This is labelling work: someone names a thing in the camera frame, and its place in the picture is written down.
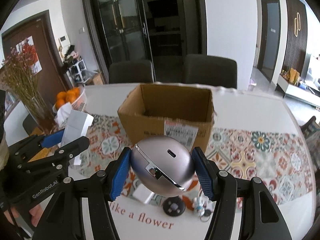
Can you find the white cube charger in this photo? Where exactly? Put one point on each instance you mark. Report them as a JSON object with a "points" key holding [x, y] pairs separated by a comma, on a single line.
{"points": [[143, 194]]}

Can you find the white rectangular plug adapter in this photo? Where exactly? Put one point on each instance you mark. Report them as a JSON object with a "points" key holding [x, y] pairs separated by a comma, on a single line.
{"points": [[77, 125]]}

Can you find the black glass cabinet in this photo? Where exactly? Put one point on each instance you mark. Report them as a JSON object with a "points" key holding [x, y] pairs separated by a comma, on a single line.
{"points": [[163, 32]]}

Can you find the dark chair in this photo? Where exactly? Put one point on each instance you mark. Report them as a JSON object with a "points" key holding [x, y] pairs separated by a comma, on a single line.
{"points": [[136, 71], [210, 70]]}

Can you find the patterned tile table runner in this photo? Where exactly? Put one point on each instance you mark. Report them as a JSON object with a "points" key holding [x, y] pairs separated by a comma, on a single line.
{"points": [[279, 159]]}

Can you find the white tv console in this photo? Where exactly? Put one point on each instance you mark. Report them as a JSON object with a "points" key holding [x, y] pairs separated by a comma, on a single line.
{"points": [[291, 91]]}

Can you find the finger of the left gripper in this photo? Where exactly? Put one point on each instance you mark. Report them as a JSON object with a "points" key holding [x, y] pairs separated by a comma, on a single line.
{"points": [[54, 166], [25, 150]]}

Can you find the white shoe rack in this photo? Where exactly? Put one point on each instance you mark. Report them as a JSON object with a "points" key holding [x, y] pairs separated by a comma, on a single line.
{"points": [[78, 72]]}

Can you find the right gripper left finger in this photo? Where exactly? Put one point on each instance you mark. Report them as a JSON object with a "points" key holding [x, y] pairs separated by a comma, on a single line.
{"points": [[63, 218]]}

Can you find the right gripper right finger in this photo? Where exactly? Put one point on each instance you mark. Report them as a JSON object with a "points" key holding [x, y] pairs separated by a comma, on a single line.
{"points": [[261, 217]]}

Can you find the white basket of oranges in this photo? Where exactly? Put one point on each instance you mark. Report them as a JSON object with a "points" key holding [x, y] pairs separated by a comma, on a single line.
{"points": [[75, 96]]}

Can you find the dark chair right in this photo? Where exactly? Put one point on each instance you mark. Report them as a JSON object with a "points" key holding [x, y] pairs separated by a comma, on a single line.
{"points": [[210, 70]]}

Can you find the white figurine keychain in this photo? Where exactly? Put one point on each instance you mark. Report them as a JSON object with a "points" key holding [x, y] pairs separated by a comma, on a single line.
{"points": [[202, 208]]}

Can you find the person's left hand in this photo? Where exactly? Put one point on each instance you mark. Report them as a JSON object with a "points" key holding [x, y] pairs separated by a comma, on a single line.
{"points": [[13, 212]]}

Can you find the silver egg-shaped device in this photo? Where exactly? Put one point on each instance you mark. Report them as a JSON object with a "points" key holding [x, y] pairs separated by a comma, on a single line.
{"points": [[163, 165]]}

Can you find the cardboard box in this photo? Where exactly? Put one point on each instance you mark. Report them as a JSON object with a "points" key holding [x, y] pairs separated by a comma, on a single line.
{"points": [[181, 112]]}

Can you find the dark chair left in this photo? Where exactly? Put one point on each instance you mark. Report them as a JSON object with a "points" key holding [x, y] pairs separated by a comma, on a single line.
{"points": [[136, 71]]}

